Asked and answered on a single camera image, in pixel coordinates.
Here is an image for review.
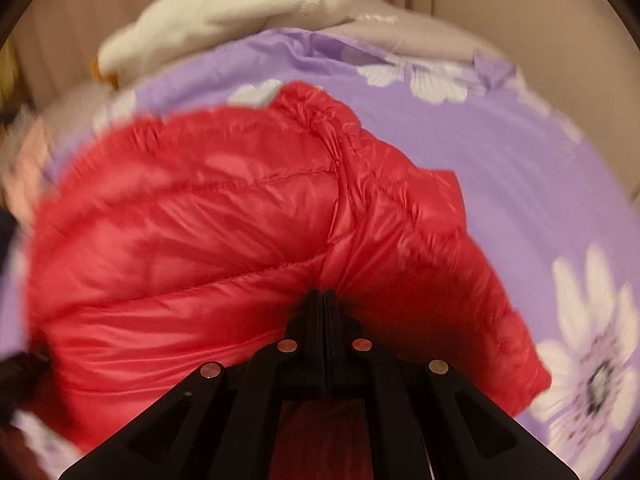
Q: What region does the white plush goose toy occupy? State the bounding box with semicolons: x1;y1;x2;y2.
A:
90;0;353;83

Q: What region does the red hooded puffer jacket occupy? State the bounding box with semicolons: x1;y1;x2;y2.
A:
22;80;553;480

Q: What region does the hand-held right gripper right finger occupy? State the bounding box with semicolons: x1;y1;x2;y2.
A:
326;290;578;480

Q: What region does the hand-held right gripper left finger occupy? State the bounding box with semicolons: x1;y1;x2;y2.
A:
59;290;327;480

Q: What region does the purple floral blanket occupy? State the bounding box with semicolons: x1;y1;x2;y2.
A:
0;27;638;471

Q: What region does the pink garment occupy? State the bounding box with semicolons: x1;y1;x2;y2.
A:
0;120;56;221

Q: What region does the grey bed sheet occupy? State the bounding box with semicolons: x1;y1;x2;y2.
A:
40;0;506;126

